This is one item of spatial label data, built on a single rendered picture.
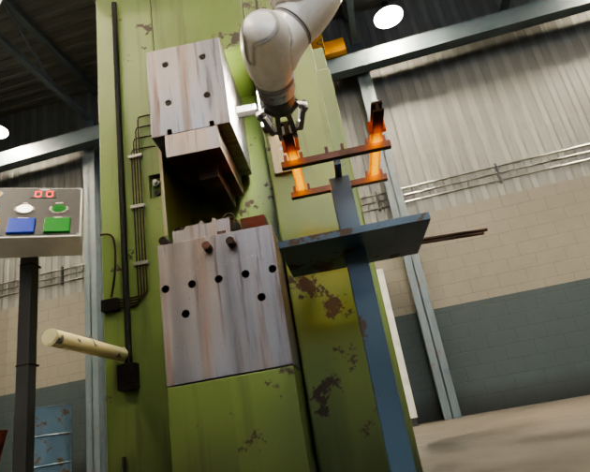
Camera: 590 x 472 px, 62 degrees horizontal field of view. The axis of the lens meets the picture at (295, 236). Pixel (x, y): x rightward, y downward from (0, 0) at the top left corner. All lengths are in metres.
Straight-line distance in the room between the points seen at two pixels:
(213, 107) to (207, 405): 1.05
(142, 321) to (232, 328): 0.43
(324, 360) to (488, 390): 5.96
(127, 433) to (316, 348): 0.67
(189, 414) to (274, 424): 0.25
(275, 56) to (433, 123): 7.72
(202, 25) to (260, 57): 1.37
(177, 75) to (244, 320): 1.01
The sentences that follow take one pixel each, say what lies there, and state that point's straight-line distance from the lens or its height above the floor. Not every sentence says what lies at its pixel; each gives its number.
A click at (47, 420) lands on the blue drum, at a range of 6.09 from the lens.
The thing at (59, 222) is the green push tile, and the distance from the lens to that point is 1.71.
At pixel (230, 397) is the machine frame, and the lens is 1.48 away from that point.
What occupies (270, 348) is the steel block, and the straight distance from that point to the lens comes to 1.47.
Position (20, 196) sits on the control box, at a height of 1.15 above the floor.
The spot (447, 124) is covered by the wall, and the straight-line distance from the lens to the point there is 8.66.
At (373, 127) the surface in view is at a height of 1.01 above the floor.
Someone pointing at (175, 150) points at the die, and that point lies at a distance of 1.85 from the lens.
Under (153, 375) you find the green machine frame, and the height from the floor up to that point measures 0.54.
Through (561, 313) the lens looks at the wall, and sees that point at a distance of 7.84.
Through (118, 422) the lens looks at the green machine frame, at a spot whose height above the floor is 0.41.
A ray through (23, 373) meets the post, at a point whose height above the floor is 0.58.
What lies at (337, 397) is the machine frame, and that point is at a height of 0.36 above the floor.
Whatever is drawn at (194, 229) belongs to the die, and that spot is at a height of 0.97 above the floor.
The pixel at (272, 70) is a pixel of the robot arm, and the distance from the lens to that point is 1.03.
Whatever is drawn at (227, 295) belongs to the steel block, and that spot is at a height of 0.71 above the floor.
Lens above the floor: 0.32
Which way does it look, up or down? 20 degrees up
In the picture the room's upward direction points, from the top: 10 degrees counter-clockwise
